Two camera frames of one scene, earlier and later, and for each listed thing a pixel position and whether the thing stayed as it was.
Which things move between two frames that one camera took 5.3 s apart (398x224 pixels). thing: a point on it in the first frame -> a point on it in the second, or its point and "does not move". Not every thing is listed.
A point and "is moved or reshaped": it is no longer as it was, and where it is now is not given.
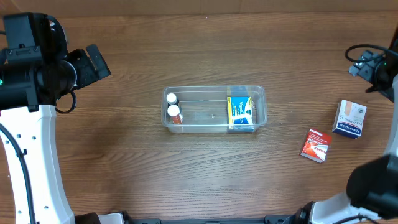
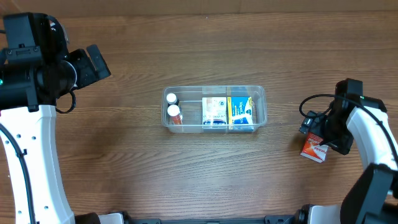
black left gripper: (86, 66) does not move
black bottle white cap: (172, 99) does not move
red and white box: (316, 146) does not move
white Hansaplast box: (350, 119) is moved or reshaped
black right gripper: (363, 65) -> (331, 140)
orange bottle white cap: (175, 114) does not move
